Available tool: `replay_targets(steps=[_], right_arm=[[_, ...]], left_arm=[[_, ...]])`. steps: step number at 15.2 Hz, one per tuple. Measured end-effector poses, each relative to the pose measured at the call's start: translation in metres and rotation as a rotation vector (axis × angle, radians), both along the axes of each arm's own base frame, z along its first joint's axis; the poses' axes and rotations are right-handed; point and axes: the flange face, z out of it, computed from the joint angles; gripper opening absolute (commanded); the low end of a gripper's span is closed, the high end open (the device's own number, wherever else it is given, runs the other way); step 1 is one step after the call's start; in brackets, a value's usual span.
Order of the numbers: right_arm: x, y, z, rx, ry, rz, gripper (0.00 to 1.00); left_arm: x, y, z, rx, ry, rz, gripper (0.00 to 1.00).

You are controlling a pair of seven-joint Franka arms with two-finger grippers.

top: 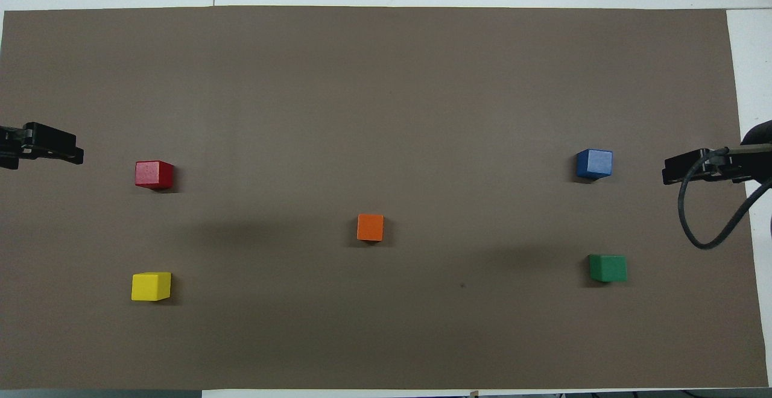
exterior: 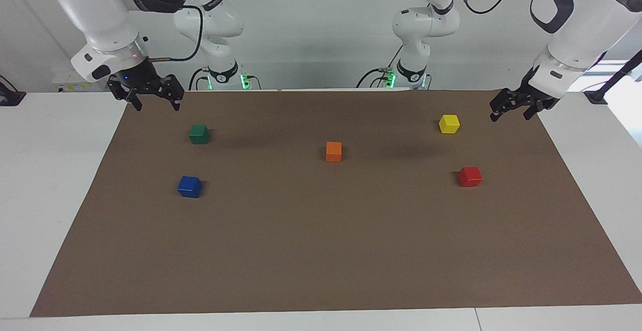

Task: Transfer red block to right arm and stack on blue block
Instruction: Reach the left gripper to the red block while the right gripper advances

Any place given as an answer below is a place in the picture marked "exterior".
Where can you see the green cube block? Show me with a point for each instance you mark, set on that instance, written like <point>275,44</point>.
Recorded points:
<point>199,134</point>

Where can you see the yellow cube block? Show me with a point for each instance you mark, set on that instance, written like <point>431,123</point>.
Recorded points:
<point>449,124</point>

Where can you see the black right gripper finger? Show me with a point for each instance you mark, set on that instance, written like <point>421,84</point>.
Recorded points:
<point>175,95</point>
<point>134,99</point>

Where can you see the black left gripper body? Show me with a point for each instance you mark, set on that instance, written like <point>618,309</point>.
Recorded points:
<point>524,98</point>

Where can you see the orange cube block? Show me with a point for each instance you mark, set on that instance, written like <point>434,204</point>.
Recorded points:
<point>333,152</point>

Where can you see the blue cube block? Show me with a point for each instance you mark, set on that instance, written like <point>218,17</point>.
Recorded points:
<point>189,187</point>

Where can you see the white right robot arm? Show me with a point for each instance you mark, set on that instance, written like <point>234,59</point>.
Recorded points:
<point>95,10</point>

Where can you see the brown table mat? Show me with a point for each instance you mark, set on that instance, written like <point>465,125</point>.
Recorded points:
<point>321,240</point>

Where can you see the black table clamp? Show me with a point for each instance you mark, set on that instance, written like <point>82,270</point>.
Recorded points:
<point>10,98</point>

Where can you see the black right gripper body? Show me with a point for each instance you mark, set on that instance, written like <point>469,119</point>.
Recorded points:
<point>143,77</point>

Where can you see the red cube block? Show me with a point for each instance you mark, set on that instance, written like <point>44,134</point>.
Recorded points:
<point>469,177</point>

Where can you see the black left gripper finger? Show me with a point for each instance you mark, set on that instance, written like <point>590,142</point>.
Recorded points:
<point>532,111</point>
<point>499,109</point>

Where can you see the black angled stand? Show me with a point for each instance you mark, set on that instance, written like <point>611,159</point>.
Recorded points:
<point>619,75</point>

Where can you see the white wall box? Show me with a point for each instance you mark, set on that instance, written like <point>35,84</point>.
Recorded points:
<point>75,81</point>

